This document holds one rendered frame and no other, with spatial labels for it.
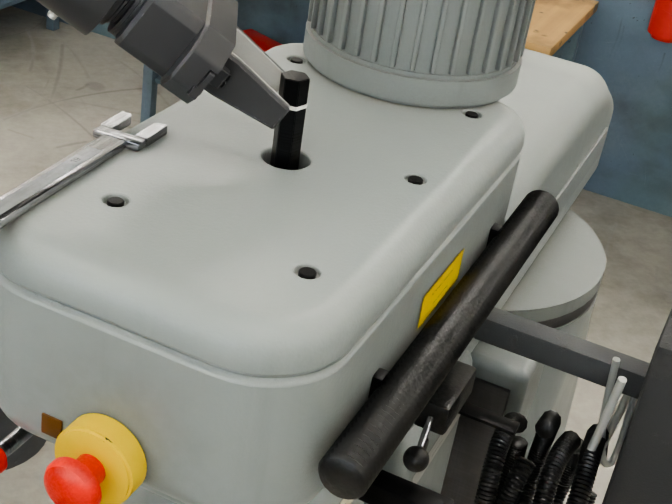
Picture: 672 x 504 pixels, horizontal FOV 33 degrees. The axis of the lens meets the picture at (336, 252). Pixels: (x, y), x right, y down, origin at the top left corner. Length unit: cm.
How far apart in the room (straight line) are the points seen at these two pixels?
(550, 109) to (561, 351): 34
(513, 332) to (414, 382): 41
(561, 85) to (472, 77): 50
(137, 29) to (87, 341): 21
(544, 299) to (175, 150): 66
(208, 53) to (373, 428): 27
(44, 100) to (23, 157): 59
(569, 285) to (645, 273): 343
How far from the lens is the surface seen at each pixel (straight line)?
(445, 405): 98
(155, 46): 79
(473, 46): 98
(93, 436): 75
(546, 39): 448
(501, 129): 99
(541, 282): 144
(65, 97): 558
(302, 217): 79
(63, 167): 81
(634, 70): 521
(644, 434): 111
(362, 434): 74
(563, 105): 144
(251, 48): 86
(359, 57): 99
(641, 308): 462
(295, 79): 83
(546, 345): 119
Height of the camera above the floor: 227
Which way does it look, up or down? 30 degrees down
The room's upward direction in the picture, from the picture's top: 9 degrees clockwise
